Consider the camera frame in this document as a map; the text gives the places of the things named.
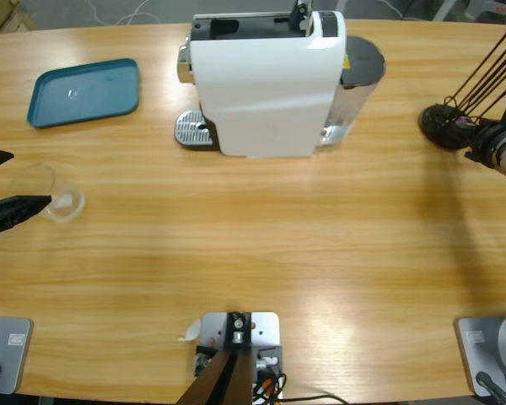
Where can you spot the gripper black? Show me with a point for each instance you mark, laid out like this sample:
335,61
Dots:
487,141

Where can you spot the purple coffee capsule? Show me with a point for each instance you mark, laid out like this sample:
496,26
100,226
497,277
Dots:
462,122

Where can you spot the grey coffee machine lever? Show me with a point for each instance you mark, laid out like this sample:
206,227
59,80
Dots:
299,17

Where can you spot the white capsule coffee machine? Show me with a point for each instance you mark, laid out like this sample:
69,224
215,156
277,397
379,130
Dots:
261,93

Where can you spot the black capsule holder with rods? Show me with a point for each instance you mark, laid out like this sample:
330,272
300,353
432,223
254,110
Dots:
436,126

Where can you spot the clear glass cup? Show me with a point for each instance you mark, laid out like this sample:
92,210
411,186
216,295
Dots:
65,206

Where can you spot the teal plastic tray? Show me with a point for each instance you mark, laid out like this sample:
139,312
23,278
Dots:
84,93

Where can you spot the water tank with black lid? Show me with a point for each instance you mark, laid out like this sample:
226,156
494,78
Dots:
362,59

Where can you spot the wooden board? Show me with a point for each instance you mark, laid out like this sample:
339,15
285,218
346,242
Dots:
4,17

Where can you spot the white tape strip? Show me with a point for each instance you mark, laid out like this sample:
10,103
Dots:
192,331

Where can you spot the white mount with dark post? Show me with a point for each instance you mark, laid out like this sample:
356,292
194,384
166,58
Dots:
261,329

